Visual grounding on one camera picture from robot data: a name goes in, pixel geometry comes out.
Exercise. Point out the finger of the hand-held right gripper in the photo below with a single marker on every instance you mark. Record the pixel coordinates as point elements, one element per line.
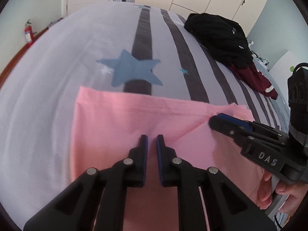
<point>223,125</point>
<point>231,118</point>

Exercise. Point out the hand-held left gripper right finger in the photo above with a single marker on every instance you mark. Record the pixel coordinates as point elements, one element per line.
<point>159,154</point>

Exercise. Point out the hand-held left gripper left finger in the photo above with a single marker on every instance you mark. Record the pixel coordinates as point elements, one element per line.
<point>144,154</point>

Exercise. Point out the pink printed T-shirt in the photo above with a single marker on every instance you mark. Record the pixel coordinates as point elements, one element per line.
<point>108,125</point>

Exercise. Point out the person's right hand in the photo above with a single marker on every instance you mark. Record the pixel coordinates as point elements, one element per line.
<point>264,192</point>

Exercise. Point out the maroon garment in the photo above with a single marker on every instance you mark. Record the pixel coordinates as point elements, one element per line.
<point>250,75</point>

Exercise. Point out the white bedside table with items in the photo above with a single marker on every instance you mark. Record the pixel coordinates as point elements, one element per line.
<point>261,59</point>

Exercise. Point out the white headboard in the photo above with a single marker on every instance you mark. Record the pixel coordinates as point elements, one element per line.
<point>281,65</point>

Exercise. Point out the small white fan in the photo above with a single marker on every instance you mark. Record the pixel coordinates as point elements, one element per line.
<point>250,43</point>

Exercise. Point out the black jacket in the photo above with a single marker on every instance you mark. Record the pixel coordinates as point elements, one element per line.
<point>216,36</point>

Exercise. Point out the striped star bed sheet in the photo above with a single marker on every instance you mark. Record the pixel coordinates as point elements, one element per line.
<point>48,101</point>

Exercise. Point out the red fire extinguisher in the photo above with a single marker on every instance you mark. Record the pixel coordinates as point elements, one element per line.
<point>28,35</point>

